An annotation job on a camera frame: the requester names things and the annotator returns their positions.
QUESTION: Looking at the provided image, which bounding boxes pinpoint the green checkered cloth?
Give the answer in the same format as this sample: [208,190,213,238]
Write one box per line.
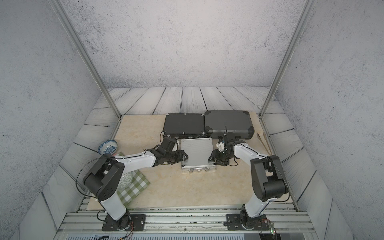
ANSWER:
[117,167,151,208]

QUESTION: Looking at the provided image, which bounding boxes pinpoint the small silver poker case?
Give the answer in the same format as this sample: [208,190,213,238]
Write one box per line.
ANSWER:
[181,138,216,173]

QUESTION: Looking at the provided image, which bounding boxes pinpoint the blue white ceramic bowl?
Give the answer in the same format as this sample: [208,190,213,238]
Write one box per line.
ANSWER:
[98,140,118,155]

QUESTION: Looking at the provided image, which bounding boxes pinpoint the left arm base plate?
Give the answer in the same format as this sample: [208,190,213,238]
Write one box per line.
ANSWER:
[102,214,147,232]

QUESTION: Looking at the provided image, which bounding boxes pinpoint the medium black poker case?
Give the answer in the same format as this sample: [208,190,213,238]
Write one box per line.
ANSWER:
[162,113,205,139]

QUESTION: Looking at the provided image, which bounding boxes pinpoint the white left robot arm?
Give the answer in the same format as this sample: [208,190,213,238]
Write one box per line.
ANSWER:
[83,137,189,222]

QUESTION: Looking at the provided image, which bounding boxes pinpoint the glass dish on cloth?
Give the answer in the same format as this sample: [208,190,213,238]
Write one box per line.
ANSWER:
[118,172,133,191]

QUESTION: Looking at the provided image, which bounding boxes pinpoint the large dark grey poker case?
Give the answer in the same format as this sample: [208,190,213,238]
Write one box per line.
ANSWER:
[204,111,255,140]

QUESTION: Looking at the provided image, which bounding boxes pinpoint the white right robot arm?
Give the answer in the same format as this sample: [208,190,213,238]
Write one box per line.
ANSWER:
[208,133,289,230]

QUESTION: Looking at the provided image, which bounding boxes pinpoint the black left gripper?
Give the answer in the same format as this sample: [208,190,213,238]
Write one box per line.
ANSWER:
[164,149,191,165]

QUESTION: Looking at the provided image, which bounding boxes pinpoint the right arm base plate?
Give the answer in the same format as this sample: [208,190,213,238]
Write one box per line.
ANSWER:
[223,214,270,232]

